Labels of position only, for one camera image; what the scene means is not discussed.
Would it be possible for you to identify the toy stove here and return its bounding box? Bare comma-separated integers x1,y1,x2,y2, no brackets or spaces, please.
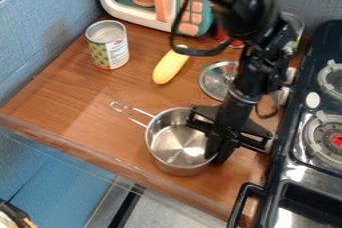
225,19,342,228

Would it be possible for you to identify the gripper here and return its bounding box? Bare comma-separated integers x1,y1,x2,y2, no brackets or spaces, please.
185,97,276,166

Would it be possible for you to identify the silver lid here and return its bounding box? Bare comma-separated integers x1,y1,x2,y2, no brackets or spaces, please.
197,60,242,103

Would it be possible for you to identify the yellow toy corn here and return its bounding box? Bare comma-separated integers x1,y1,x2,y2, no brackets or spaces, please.
150,48,192,86

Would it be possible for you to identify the can with green pattern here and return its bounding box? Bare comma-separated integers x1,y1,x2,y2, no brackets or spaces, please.
84,19,131,71

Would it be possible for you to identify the silver pot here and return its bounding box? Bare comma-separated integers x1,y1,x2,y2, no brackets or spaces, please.
108,100,221,177

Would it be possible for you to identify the red toy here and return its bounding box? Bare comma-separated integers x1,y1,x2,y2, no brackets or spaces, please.
216,34,248,50

